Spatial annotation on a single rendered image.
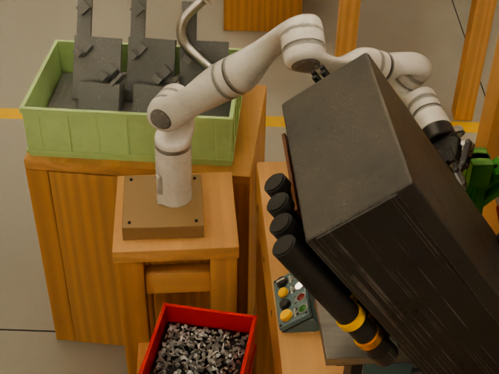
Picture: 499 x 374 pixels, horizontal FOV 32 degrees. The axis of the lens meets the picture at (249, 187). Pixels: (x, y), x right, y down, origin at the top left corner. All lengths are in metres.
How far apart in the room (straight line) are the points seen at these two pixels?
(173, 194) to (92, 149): 0.46
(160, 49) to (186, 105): 0.73
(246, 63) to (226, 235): 0.53
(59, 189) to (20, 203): 1.10
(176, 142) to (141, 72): 0.65
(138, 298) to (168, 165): 0.38
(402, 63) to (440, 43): 3.04
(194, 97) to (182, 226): 0.38
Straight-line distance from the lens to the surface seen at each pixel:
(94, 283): 2.90
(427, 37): 5.03
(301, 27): 1.78
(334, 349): 1.57
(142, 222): 2.19
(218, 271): 2.23
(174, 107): 2.00
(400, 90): 1.99
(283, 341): 1.88
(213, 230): 2.22
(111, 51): 2.73
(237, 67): 1.88
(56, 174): 2.64
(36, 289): 3.35
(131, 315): 2.34
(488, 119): 2.34
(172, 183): 2.17
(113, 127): 2.51
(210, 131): 2.47
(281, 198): 1.27
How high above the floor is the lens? 2.30
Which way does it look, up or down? 38 degrees down
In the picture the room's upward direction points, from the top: 1 degrees clockwise
